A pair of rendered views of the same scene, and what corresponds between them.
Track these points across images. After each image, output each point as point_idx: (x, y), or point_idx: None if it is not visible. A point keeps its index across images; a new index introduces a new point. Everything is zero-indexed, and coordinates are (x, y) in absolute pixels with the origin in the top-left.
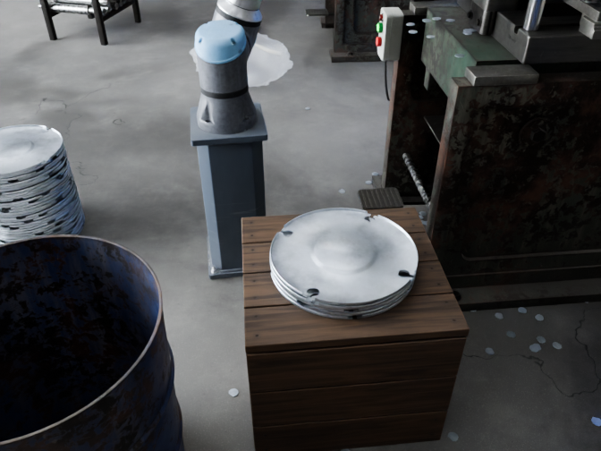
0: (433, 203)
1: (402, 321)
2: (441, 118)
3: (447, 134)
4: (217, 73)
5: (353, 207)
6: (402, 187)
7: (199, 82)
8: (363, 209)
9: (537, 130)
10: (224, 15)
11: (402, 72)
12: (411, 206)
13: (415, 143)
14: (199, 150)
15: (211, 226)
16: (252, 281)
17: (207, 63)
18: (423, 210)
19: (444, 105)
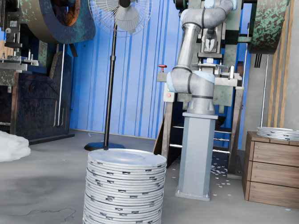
0: (234, 135)
1: None
2: (176, 126)
3: (240, 107)
4: (213, 87)
5: (168, 173)
6: (168, 161)
7: (203, 94)
8: (171, 172)
9: (242, 105)
10: (189, 70)
11: (172, 106)
12: (175, 167)
13: (171, 138)
14: (211, 124)
15: (208, 168)
16: (293, 141)
17: (212, 83)
18: (179, 167)
19: (174, 121)
